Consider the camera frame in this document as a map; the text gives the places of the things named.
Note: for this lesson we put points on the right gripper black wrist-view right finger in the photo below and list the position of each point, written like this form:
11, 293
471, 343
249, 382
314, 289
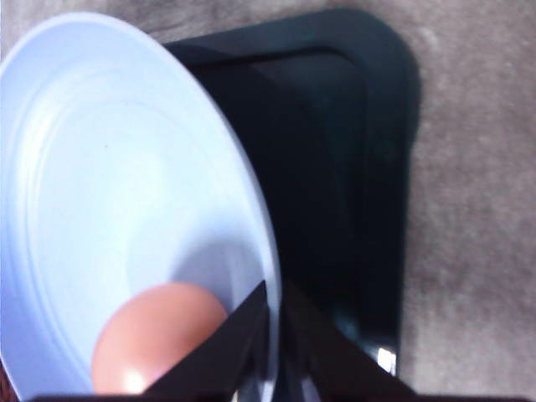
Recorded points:
332, 363

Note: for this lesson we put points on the blue round plate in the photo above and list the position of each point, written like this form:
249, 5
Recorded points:
119, 169

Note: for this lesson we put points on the black rectangular tray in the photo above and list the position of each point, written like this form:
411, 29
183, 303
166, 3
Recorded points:
330, 98

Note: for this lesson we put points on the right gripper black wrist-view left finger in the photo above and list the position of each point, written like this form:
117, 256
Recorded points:
231, 360

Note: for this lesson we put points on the brown egg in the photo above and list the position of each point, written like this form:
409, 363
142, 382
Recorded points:
146, 332

